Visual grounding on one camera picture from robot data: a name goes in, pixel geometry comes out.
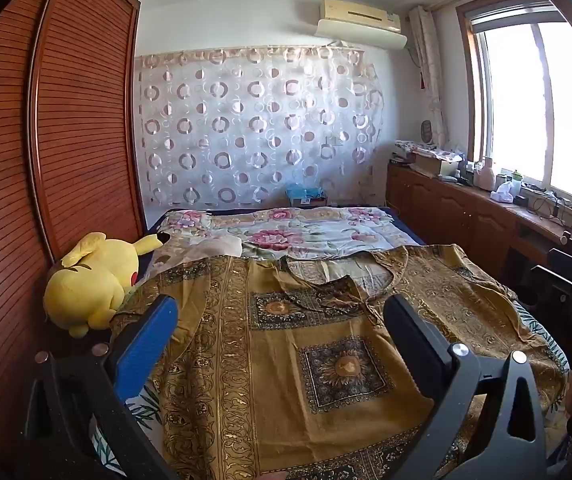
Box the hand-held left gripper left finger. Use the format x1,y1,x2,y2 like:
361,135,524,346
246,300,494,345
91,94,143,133
26,294,181,480

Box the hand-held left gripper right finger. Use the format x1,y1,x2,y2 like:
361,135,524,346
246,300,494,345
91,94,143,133
383,294,549,480

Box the golden patterned garment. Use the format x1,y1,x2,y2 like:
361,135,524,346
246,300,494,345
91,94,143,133
108,245,569,480

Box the yellow plush toy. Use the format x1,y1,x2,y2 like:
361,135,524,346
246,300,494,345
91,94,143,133
43,231,164,338

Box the white plastic bag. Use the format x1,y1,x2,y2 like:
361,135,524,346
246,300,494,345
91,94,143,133
494,182,519,204

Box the beige cloth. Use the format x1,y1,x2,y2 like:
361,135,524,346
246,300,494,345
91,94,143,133
153,232,244,273

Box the white plastic jug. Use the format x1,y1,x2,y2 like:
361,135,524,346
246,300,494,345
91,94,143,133
474,157,496,192

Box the wooden cabinet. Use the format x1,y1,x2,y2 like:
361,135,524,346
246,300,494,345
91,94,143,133
386,160,572,281

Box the wooden-framed window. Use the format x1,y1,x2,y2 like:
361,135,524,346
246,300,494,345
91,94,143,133
458,0,572,226

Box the cardboard box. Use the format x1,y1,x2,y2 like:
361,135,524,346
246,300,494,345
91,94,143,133
413,152,461,177

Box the blue box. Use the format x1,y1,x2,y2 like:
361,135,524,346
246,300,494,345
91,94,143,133
286,183,327,207

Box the floral-print box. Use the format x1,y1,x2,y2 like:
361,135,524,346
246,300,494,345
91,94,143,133
394,140,434,158

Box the wooden louvered wardrobe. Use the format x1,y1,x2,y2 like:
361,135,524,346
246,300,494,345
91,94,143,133
0,0,147,461

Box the white floral window curtain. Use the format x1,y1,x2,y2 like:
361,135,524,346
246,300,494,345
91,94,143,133
408,6,449,148

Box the circle-patterned sheer curtain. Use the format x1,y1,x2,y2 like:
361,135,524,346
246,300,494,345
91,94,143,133
133,45,384,208

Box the white air conditioner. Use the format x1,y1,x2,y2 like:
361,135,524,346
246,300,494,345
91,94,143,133
314,0,409,51

